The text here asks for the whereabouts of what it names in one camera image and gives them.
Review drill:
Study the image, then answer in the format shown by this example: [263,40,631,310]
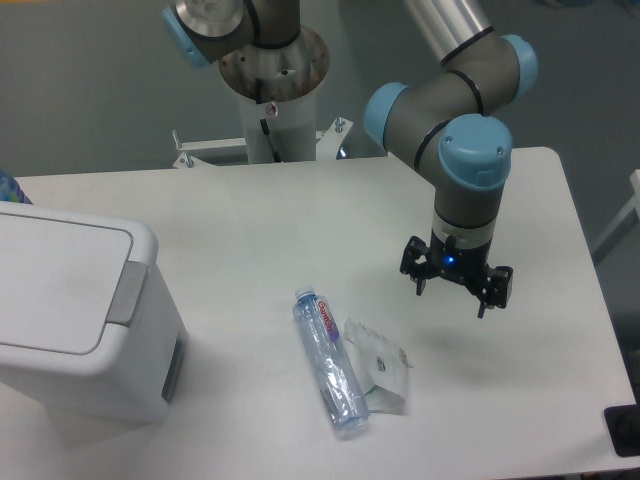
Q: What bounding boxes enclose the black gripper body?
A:
[426,233,491,291]

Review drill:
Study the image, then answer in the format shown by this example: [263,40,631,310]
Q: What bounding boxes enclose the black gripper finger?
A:
[470,265,514,319]
[399,236,435,296]

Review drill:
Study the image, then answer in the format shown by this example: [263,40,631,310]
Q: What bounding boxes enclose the white push-lid trash can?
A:
[1,202,188,423]

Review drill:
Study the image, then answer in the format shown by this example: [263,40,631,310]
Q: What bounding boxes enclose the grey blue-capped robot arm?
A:
[162,1,538,310]

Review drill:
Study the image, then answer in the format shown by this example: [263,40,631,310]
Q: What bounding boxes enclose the crumpled white paper wrapper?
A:
[343,318,411,415]

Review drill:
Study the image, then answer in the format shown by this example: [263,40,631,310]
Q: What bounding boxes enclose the clear plastic water bottle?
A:
[292,286,370,438]

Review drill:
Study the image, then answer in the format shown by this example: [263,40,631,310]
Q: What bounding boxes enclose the black device table corner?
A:
[604,404,639,458]

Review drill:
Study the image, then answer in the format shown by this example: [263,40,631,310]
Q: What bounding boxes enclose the blue patterned object left edge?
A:
[0,170,33,204]

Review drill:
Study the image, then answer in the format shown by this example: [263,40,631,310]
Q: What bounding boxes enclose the white pedestal base frame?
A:
[172,117,354,169]

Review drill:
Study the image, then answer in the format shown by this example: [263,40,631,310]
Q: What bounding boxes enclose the white frame right edge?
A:
[591,169,639,265]

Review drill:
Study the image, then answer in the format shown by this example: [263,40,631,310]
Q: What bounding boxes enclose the black pedestal cable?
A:
[254,77,282,163]

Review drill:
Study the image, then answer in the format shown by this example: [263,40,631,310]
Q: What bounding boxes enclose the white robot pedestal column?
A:
[219,26,330,162]

